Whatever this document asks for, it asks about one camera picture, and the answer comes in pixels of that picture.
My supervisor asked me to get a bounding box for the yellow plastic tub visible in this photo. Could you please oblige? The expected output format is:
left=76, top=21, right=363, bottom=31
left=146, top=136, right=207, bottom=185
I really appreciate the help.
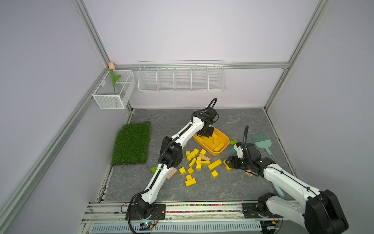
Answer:
left=193, top=128, right=230, bottom=156

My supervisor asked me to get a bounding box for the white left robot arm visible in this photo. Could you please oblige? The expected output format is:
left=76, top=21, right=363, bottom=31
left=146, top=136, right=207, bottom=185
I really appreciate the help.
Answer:
left=127, top=103, right=219, bottom=219

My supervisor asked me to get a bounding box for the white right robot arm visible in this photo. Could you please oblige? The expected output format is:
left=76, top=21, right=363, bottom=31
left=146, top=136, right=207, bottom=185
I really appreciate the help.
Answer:
left=226, top=142, right=349, bottom=234

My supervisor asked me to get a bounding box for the green plastic dustpan brush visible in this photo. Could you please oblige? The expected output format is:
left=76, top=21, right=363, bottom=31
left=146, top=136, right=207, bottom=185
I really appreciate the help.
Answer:
left=251, top=133, right=274, bottom=159

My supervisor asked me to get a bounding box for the yellow cube lower right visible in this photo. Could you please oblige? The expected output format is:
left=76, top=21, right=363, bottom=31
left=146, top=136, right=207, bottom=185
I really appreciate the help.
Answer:
left=224, top=160, right=232, bottom=172

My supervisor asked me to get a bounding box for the green arch block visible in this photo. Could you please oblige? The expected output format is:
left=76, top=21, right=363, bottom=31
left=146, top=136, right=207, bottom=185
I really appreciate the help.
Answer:
left=229, top=139, right=237, bottom=145

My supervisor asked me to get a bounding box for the yellow small cube right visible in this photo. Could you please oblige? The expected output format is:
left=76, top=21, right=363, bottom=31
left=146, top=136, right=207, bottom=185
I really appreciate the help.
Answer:
left=211, top=170, right=218, bottom=178

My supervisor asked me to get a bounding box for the natural wood centre block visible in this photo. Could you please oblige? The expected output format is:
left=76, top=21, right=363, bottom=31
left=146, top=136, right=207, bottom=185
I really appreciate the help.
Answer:
left=199, top=154, right=210, bottom=161

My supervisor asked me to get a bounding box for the yellow flat horizontal block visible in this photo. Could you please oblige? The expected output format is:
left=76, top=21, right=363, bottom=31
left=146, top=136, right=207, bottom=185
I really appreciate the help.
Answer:
left=196, top=160, right=211, bottom=165

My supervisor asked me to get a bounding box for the yellow cube centre left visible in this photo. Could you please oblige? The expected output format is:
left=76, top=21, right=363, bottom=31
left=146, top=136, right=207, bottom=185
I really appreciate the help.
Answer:
left=179, top=167, right=186, bottom=175

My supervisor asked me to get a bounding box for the natural wood long block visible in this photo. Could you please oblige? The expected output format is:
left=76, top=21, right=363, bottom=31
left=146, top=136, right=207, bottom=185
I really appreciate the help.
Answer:
left=167, top=168, right=177, bottom=179

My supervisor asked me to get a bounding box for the yellow block bottom wide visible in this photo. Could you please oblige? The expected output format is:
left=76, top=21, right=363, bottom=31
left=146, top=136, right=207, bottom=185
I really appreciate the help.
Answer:
left=185, top=178, right=196, bottom=187

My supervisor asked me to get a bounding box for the green rectangular block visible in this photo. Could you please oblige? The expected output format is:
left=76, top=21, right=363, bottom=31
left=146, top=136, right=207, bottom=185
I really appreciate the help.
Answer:
left=151, top=166, right=157, bottom=174

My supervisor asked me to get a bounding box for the green artificial grass mat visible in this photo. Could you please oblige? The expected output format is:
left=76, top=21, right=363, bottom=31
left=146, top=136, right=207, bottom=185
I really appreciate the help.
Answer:
left=111, top=121, right=151, bottom=166

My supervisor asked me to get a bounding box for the white mesh corner basket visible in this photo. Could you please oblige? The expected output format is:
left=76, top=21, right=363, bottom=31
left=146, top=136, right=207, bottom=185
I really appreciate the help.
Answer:
left=93, top=69, right=136, bottom=110

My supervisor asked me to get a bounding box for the pink artificial tulip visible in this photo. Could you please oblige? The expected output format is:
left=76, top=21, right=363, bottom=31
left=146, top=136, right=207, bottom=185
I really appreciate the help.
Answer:
left=109, top=62, right=121, bottom=95

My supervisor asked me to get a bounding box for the white wire shelf basket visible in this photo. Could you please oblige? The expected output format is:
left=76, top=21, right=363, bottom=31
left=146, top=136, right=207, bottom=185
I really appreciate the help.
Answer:
left=137, top=60, right=226, bottom=93

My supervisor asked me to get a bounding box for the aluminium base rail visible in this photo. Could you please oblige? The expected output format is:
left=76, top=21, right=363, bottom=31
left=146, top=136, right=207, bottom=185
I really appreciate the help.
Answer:
left=78, top=201, right=307, bottom=234

